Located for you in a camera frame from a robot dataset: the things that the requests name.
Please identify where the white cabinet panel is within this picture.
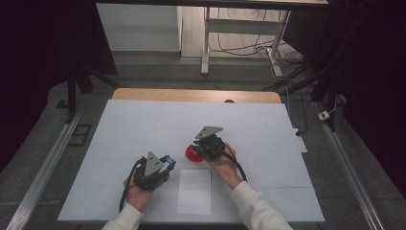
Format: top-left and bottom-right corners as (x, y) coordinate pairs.
(95, 3), (184, 53)

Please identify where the large white table cover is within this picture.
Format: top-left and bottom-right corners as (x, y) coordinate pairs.
(56, 99), (326, 223)

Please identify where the black curtain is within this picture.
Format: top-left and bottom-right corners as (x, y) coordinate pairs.
(282, 0), (406, 199)
(0, 0), (119, 173)

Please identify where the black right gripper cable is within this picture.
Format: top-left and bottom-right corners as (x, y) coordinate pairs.
(221, 143), (248, 183)

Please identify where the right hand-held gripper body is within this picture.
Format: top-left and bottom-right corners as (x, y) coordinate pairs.
(191, 126), (227, 162)

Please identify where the round red ink pad dish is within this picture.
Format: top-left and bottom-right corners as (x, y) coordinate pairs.
(185, 144), (205, 163)

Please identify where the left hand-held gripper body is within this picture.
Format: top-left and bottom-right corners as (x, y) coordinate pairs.
(132, 150), (170, 193)

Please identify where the metal floor rail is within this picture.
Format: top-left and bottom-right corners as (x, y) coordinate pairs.
(5, 107), (84, 230)
(313, 101), (386, 230)

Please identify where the black floor plate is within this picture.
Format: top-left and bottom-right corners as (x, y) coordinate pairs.
(67, 124), (93, 148)

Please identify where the tangle of black floor cables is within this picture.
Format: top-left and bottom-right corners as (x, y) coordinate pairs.
(209, 8), (307, 94)

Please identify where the black metal stand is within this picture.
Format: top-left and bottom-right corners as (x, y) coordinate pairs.
(55, 61), (121, 125)

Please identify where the person's right hand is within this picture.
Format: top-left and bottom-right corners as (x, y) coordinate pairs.
(204, 142), (244, 191)

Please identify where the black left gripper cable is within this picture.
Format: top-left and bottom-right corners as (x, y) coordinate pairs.
(118, 159), (143, 214)

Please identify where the white desk frame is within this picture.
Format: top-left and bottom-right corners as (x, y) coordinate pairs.
(200, 6), (292, 79)

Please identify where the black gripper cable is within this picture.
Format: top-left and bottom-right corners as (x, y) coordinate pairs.
(221, 143), (248, 183)
(118, 159), (143, 214)

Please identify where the person's left hand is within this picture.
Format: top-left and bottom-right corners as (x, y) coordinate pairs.
(123, 176), (154, 213)

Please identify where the white paper sheet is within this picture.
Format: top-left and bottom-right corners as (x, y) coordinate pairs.
(176, 169), (213, 216)

